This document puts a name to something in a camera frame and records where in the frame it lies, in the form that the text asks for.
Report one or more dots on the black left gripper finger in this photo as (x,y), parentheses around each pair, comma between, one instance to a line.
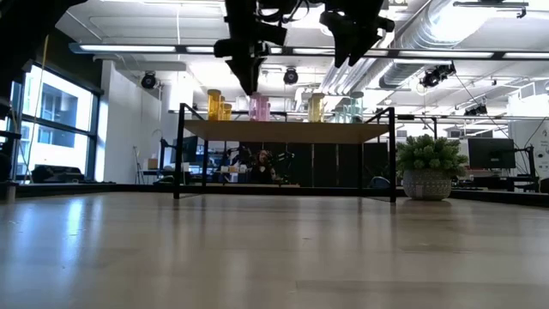
(239,68)
(254,68)

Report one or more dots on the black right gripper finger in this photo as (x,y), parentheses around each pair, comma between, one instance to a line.
(341,38)
(369,38)

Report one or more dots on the pink medicine bottle white cap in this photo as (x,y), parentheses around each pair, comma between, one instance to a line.
(255,108)

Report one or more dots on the orange medicine bottle white cap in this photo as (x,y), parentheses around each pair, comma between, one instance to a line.
(227,112)
(222,109)
(213,106)

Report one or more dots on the green medicine bottle white cap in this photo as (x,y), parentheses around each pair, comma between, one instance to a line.
(356,108)

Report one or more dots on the yellow medicine bottle white cap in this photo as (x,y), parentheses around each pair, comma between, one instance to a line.
(316,108)

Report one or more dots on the black ceiling spotlight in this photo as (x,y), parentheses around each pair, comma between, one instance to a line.
(148,80)
(291,76)

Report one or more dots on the long ceiling light strip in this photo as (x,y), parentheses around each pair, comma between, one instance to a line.
(128,48)
(450,54)

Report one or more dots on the black computer monitor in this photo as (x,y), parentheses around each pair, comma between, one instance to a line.
(491,153)
(188,149)

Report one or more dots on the person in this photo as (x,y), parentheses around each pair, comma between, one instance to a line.
(262,169)

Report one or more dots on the black partition panels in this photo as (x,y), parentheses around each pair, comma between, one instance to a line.
(326,165)

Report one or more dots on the cardboard box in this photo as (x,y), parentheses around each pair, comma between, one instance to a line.
(152,164)

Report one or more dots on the green succulent in patterned pot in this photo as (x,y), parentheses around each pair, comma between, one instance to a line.
(429,184)

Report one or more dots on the large window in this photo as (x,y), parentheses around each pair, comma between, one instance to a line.
(56,146)

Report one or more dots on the black sofa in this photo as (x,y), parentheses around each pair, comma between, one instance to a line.
(56,175)

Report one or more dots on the silver ventilation duct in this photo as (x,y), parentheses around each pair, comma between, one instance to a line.
(412,47)

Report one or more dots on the wooden shelf with black frame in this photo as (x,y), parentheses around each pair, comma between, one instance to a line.
(283,132)

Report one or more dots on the black ceiling camera cluster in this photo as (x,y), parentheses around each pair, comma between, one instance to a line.
(476,110)
(437,75)

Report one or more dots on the black metal rig frame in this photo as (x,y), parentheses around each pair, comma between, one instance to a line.
(107,189)

